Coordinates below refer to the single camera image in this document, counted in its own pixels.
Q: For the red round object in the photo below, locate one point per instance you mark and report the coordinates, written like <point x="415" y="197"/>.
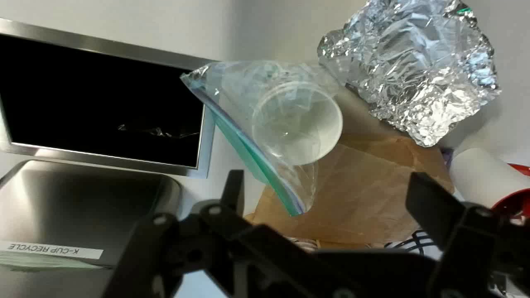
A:
<point x="515" y="206"/>

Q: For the white printed label strip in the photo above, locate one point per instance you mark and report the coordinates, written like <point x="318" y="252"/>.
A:
<point x="49" y="250"/>

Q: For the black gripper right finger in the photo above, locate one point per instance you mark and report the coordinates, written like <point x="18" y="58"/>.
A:
<point x="473" y="249"/>

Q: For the dark opening with metal frame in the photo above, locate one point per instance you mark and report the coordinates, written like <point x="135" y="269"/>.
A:
<point x="82" y="100"/>

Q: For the clear zip plastic bag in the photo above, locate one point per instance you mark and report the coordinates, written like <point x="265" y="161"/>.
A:
<point x="232" y="93"/>

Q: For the crumpled aluminium foil sheet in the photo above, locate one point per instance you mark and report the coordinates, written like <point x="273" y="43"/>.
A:
<point x="414" y="60"/>

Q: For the clear plastic cup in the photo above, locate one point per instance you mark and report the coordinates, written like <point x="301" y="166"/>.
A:
<point x="298" y="126"/>

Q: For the stainless steel bin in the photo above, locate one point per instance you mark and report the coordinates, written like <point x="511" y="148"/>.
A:
<point x="71" y="204"/>

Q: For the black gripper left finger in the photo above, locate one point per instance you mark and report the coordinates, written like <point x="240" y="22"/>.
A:
<point x="182" y="254"/>

